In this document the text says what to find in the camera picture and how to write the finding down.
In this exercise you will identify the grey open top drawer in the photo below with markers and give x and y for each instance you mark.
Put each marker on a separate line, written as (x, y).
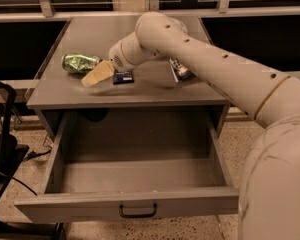
(135, 158)

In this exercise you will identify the green soda can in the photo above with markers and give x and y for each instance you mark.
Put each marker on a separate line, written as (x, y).
(79, 63)

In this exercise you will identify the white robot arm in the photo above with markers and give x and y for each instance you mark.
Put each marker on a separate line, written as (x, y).
(269, 199)

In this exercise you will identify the grey cabinet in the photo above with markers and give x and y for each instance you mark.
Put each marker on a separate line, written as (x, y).
(153, 83)

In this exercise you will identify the dark blue snack bar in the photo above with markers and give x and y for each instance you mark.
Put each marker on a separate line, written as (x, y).
(123, 77)

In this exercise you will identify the black chair frame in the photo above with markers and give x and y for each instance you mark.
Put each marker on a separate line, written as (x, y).
(11, 155)

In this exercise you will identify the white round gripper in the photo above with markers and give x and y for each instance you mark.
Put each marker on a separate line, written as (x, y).
(116, 57)

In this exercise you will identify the black drawer handle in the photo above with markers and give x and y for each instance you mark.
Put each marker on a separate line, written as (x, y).
(137, 212)

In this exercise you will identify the blue crumpled chip bag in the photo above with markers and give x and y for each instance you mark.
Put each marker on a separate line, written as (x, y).
(180, 72)

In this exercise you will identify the metal window railing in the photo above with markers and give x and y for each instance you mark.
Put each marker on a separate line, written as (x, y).
(73, 10)

